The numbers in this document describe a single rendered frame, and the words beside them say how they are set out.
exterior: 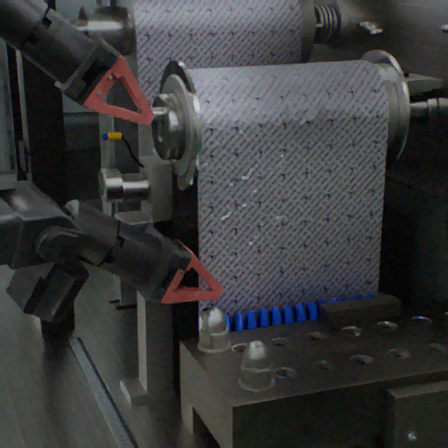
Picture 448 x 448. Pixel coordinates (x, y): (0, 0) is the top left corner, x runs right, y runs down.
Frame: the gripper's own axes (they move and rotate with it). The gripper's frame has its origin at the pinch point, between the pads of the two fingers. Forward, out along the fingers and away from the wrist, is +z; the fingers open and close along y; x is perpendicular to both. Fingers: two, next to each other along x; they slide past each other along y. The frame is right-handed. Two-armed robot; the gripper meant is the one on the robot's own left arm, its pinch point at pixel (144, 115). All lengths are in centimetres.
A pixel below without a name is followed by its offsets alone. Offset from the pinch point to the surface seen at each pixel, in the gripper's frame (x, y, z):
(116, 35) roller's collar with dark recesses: 7.3, -22.5, -4.4
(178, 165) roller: -2.1, -0.6, 6.7
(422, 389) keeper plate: -5.9, 22.6, 34.3
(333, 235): 2.4, 2.4, 26.5
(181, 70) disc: 6.4, 1.1, 0.1
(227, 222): -4.0, 3.6, 14.2
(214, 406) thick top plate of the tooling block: -19.7, 17.9, 19.4
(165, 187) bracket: -5.0, -3.0, 7.7
